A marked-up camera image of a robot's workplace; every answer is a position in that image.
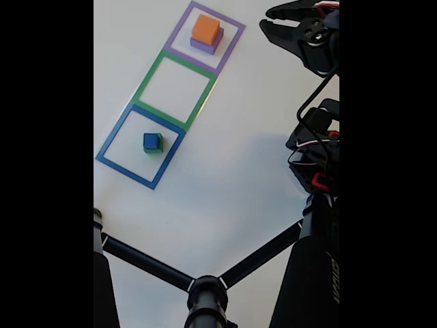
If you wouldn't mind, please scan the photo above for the red white servo cable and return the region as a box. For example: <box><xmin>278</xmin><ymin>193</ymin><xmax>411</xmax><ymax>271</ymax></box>
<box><xmin>288</xmin><ymin>131</ymin><xmax>340</xmax><ymax>165</ymax></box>
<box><xmin>314</xmin><ymin>0</ymin><xmax>340</xmax><ymax>20</ymax></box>

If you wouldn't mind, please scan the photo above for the green square frame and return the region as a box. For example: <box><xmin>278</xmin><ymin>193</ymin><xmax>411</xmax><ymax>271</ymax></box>
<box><xmin>131</xmin><ymin>48</ymin><xmax>219</xmax><ymax>133</ymax></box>

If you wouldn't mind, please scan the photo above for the purple flat block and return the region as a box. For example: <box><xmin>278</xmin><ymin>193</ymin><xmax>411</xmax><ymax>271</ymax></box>
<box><xmin>189</xmin><ymin>27</ymin><xmax>225</xmax><ymax>55</ymax></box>

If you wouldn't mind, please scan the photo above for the black camera tripod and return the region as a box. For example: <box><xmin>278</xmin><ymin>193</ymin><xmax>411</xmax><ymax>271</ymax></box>
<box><xmin>94</xmin><ymin>194</ymin><xmax>340</xmax><ymax>328</ymax></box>

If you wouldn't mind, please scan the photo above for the black red table clamp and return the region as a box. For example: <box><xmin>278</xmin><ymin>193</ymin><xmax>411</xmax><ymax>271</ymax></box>
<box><xmin>311</xmin><ymin>172</ymin><xmax>331</xmax><ymax>193</ymax></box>

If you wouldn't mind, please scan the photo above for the blue square frame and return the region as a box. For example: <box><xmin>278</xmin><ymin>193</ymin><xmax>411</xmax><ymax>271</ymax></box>
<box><xmin>95</xmin><ymin>103</ymin><xmax>186</xmax><ymax>191</ymax></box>

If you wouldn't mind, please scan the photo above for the small blue cube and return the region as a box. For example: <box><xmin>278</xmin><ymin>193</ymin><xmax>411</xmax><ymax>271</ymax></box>
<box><xmin>143</xmin><ymin>133</ymin><xmax>163</xmax><ymax>150</ymax></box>

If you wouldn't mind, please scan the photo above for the black cable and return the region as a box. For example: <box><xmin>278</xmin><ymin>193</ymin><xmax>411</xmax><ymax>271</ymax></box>
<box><xmin>296</xmin><ymin>32</ymin><xmax>340</xmax><ymax>185</ymax></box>

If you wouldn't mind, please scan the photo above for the purple square frame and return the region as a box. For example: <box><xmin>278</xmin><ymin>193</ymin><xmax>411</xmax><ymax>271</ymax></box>
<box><xmin>164</xmin><ymin>0</ymin><xmax>246</xmax><ymax>76</ymax></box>

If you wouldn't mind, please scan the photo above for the orange block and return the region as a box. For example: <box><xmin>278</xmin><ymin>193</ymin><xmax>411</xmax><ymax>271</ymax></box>
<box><xmin>191</xmin><ymin>13</ymin><xmax>221</xmax><ymax>45</ymax></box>

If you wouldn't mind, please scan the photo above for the green block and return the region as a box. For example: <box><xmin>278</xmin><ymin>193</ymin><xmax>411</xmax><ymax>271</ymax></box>
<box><xmin>142</xmin><ymin>133</ymin><xmax>164</xmax><ymax>154</ymax></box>

